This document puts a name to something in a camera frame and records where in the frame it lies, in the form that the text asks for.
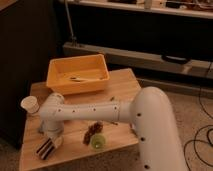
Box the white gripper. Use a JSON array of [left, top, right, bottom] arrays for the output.
[[43, 121, 64, 149]]

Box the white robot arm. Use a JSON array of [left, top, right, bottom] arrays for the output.
[[39, 87, 188, 171]]

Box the striped brown white eraser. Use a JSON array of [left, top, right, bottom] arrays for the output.
[[36, 139, 55, 160]]

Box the wooden table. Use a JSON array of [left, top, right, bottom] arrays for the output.
[[19, 69, 140, 171]]

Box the green round cup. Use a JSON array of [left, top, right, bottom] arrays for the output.
[[90, 133, 106, 150]]

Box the white paper cup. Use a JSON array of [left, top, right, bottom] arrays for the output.
[[20, 96, 39, 114]]

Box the utensil inside bin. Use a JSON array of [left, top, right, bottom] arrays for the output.
[[70, 77, 88, 82]]

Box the orange plastic bin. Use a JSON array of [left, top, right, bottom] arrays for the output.
[[46, 54, 110, 95]]

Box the long low shelf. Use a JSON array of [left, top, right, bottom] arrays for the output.
[[63, 42, 213, 79]]

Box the metal stand pole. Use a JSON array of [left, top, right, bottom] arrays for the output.
[[64, 0, 77, 46]]

